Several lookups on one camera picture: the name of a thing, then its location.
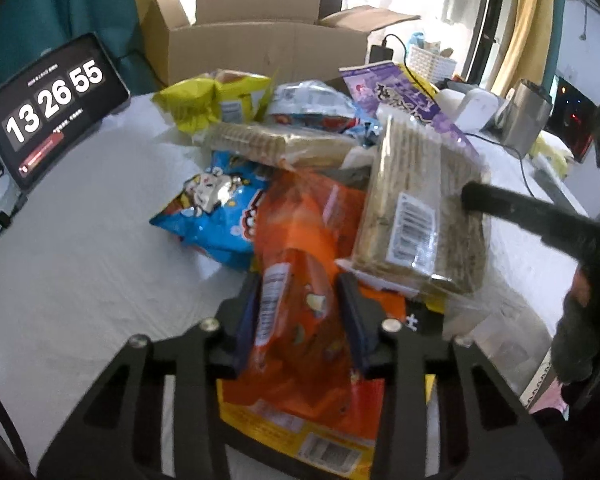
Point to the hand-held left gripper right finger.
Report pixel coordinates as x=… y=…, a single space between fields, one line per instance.
x=352 y=320

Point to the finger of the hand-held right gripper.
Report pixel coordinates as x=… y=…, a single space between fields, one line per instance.
x=520 y=212

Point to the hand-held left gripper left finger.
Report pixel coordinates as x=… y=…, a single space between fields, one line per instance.
x=247 y=312

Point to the orange snack bag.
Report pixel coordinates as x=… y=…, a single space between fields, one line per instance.
x=300 y=230

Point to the large clear cracker pack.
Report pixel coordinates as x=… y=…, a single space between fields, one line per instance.
x=405 y=175

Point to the long clear cracker pack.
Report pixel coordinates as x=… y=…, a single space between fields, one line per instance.
x=260 y=140

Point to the purple snack bag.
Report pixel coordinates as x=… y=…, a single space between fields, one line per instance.
x=390 y=90

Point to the yellow snack bag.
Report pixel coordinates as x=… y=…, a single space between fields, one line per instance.
x=195 y=100

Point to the white blue snack bag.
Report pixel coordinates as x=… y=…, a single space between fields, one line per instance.
x=310 y=100

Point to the brown cardboard box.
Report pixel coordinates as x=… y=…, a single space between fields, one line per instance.
x=260 y=50

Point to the person's right hand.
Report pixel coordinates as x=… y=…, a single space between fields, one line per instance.
x=570 y=340

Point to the yellow tissue pack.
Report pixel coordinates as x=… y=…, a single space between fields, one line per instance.
x=550 y=152

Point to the black snack packet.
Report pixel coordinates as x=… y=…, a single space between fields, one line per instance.
x=422 y=315

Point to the steel tumbler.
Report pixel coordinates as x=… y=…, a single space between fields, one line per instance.
x=525 y=120

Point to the white box device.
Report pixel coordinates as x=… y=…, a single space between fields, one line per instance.
x=475 y=107

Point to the white woven basket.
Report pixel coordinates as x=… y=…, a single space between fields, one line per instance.
x=430 y=65

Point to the teal curtain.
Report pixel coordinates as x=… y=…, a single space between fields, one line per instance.
x=55 y=5
x=556 y=10

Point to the black charger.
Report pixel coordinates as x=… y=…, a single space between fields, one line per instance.
x=380 y=53

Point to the black tablet clock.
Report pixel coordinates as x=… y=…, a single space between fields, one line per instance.
x=55 y=110

